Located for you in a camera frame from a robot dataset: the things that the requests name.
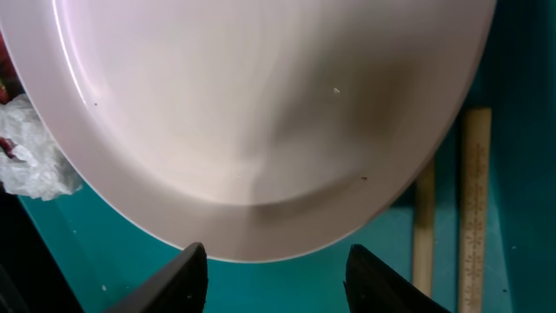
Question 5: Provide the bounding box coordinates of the red silver wrapper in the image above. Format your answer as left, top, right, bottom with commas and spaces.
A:
0, 37, 23, 104

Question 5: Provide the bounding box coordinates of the teal plastic tray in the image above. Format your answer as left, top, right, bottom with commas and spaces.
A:
23, 0, 555, 312

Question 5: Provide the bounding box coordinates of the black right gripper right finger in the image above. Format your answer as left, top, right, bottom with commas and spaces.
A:
343, 244, 449, 313

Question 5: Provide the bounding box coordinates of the pink round plate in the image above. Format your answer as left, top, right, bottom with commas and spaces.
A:
1, 0, 495, 263

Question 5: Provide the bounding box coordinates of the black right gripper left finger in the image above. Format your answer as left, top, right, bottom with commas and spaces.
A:
106, 243, 209, 313

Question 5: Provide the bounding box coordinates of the crumpled white tissue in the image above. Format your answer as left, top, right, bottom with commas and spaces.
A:
1, 94, 83, 201

